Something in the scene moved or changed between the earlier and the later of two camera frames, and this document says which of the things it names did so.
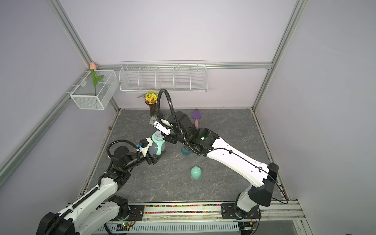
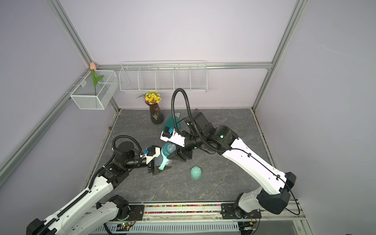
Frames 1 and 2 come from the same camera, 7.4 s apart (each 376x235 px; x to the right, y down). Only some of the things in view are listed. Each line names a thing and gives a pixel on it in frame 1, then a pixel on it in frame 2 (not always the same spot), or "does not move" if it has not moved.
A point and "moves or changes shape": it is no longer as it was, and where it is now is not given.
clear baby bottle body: (153, 147) moves or changes shape
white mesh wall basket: (84, 96) does not move
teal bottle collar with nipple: (185, 152) moves or changes shape
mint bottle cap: (196, 172) does not move
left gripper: (154, 159) to (151, 167)
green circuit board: (122, 227) does not move
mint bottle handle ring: (159, 146) to (164, 162)
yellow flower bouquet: (151, 97) does not move
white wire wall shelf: (175, 76) does not move
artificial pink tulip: (93, 67) does not move
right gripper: (169, 138) to (181, 154)
